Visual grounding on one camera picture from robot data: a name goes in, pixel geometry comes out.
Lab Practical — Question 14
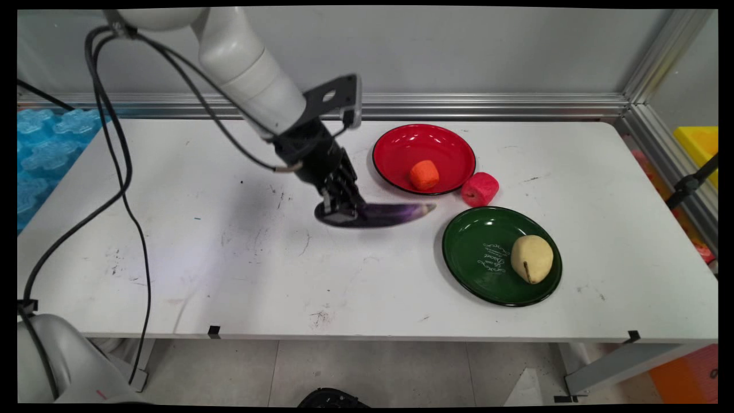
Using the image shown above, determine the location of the dark green round plate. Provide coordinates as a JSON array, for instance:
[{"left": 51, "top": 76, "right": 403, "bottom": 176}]
[{"left": 442, "top": 206, "right": 563, "bottom": 307}]

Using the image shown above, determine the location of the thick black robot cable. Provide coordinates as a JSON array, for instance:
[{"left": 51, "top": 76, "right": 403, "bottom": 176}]
[{"left": 17, "top": 26, "right": 134, "bottom": 313}]

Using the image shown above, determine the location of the grey metal table leg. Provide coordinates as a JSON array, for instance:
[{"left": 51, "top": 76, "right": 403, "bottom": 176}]
[{"left": 553, "top": 342, "right": 706, "bottom": 402}]

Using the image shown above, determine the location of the orange plastic box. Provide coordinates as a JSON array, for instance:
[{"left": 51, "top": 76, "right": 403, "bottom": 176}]
[{"left": 648, "top": 344, "right": 719, "bottom": 404}]

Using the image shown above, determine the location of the yellow toy pear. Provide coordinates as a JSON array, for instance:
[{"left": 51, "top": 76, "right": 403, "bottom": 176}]
[{"left": 510, "top": 235, "right": 555, "bottom": 285}]

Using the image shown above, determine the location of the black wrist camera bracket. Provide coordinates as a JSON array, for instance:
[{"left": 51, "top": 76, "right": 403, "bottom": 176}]
[{"left": 298, "top": 73, "right": 363, "bottom": 131}]

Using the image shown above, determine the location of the yellow plastic bin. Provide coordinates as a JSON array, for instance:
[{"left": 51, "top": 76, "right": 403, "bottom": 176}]
[{"left": 673, "top": 126, "right": 719, "bottom": 190}]

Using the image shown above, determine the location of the red round plate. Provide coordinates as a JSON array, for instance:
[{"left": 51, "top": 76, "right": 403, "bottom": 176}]
[{"left": 372, "top": 123, "right": 477, "bottom": 196}]

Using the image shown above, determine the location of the orange round fruit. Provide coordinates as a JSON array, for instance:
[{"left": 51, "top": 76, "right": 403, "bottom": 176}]
[{"left": 409, "top": 159, "right": 440, "bottom": 191}]

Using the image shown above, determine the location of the thin black hanging cable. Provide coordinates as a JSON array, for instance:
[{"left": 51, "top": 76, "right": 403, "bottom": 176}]
[{"left": 92, "top": 32, "right": 303, "bottom": 386}]

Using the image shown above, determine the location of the black object on floor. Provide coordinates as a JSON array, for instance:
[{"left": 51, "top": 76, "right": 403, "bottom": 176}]
[{"left": 297, "top": 388, "right": 370, "bottom": 408}]

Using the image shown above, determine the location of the black stand clamp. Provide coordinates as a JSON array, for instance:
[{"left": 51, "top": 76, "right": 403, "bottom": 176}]
[{"left": 665, "top": 154, "right": 719, "bottom": 210}]

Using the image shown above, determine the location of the blue foam puzzle mat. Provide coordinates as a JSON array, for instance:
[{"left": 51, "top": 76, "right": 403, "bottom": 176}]
[{"left": 17, "top": 108, "right": 112, "bottom": 230}]

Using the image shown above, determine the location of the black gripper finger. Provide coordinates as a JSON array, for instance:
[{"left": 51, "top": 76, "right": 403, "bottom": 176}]
[
  {"left": 339, "top": 163, "right": 369, "bottom": 214},
  {"left": 317, "top": 182, "right": 352, "bottom": 224}
]

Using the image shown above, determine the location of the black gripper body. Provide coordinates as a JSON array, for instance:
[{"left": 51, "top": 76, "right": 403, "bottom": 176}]
[{"left": 273, "top": 119, "right": 352, "bottom": 197}]

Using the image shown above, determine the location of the thin black diagonal cable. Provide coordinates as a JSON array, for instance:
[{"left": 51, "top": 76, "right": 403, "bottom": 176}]
[{"left": 17, "top": 79, "right": 75, "bottom": 111}]

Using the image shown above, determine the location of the purple toy eggplant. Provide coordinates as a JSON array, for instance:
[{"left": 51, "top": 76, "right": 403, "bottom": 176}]
[{"left": 314, "top": 202, "right": 437, "bottom": 229}]

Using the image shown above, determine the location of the pink red toy fruit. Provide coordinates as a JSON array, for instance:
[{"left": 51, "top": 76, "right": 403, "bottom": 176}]
[{"left": 461, "top": 172, "right": 500, "bottom": 208}]

